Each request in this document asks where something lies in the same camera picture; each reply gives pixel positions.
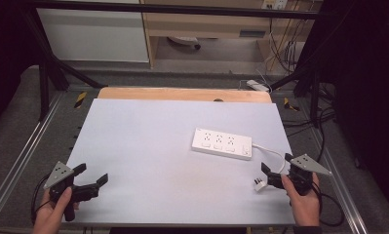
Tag white wall socket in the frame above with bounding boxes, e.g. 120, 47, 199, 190
260, 0, 289, 11

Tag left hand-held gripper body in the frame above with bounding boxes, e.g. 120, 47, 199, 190
43, 161, 100, 222

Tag wooden table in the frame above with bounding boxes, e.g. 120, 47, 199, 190
97, 86, 273, 104

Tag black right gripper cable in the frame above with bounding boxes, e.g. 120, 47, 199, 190
311, 181, 345, 228

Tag black frame strut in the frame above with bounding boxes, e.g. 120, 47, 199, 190
19, 8, 109, 122
269, 19, 337, 129

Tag white cabinet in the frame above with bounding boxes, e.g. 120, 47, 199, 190
36, 0, 150, 63

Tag black floor cables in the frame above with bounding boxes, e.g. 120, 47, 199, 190
281, 82, 337, 164

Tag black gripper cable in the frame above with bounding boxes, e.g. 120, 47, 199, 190
30, 175, 53, 226
311, 181, 345, 228

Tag black frame crossbar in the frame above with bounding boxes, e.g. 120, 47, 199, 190
30, 0, 323, 20

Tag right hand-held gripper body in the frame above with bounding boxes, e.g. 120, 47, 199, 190
267, 153, 333, 197

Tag white table mat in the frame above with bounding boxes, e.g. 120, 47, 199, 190
63, 98, 296, 226

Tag person's right hand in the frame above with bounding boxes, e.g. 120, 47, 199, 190
280, 173, 322, 227

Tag white plug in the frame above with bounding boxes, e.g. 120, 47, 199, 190
253, 176, 268, 193

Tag black curtain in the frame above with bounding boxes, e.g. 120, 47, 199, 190
0, 0, 42, 135
315, 0, 389, 213

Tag aluminium rail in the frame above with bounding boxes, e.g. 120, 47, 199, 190
295, 97, 370, 234
0, 92, 66, 225

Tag chair base with caster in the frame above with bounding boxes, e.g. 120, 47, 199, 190
167, 35, 203, 51

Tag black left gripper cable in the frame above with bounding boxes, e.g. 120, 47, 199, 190
30, 175, 53, 226

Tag small white power strip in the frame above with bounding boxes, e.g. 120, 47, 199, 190
246, 79, 271, 94

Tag white power strip cable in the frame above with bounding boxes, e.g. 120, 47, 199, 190
252, 142, 287, 175

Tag hanging cables bundle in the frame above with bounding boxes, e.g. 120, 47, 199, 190
267, 9, 308, 74

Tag person's left hand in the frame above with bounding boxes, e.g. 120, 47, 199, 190
31, 186, 81, 234

